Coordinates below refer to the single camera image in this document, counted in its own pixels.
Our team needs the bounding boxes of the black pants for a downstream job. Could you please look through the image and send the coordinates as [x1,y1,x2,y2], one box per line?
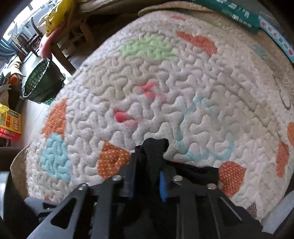
[119,137,220,239]

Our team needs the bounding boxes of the heart patterned quilt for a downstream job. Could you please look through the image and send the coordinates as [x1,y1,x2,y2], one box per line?
[10,6,293,220]

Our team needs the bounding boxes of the yellow red printed box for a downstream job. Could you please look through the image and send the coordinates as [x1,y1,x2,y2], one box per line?
[0,104,22,141]

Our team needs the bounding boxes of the green mesh waste basket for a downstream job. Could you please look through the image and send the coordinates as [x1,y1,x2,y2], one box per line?
[22,58,65,105]

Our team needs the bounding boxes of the pink round cushion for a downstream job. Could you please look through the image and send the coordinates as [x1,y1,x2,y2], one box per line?
[39,23,66,59]

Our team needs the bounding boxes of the dark wooden chair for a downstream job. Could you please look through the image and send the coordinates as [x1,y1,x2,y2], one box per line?
[11,17,43,57]

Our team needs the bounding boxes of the light blue shapes box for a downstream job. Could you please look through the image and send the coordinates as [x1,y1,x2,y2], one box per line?
[258,15,294,64]

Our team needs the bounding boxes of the yellow plastic bag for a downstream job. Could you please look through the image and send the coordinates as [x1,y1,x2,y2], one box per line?
[45,0,74,36]

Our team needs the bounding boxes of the green long box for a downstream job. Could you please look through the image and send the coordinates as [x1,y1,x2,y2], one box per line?
[192,0,260,33]

